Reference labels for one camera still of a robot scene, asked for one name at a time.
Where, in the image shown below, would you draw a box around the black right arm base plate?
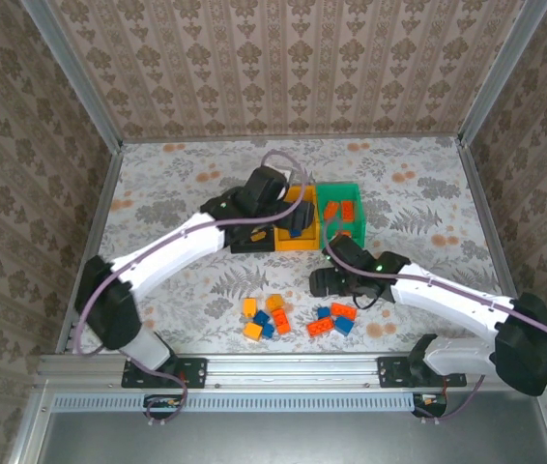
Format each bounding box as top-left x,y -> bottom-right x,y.
377,356 -> 468,389

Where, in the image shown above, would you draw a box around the aluminium frame post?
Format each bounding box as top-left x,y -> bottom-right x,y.
457,0 -> 547,146
18,0 -> 125,152

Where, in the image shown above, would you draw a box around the yellow plastic bin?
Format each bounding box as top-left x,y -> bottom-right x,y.
273,186 -> 324,252

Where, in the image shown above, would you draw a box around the green plastic bin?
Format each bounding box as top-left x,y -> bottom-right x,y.
315,181 -> 368,247

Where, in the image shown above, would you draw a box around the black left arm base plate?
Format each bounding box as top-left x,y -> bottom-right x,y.
121,357 -> 208,391

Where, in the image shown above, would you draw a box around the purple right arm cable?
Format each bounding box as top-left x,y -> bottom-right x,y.
321,217 -> 547,426

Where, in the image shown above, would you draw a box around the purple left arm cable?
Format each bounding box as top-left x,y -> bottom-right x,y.
73,150 -> 311,427

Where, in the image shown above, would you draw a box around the left cable connector board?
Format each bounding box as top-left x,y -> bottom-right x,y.
144,393 -> 183,421

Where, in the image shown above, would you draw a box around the aluminium table back rail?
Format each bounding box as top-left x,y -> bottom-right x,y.
121,134 -> 463,145

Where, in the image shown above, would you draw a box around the grey metal sheet panel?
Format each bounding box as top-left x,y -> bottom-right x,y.
10,389 -> 547,464

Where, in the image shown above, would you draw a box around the aluminium table side rail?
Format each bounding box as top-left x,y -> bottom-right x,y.
456,137 -> 521,299
55,144 -> 125,357

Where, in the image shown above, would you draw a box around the cable connector board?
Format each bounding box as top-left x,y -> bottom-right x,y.
144,393 -> 183,421
412,391 -> 448,418

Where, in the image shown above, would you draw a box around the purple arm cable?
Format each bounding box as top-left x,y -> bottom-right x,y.
73,150 -> 311,427
321,217 -> 547,426

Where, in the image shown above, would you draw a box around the black plastic bin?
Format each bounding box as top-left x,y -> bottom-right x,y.
228,226 -> 277,254

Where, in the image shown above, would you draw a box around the right cable connector board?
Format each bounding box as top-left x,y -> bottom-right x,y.
412,391 -> 448,418

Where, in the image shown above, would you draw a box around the aluminium front frame rail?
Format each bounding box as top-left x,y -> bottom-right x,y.
36,353 -> 547,392

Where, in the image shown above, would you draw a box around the grey slotted cable duct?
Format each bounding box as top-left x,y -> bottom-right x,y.
52,391 -> 419,413

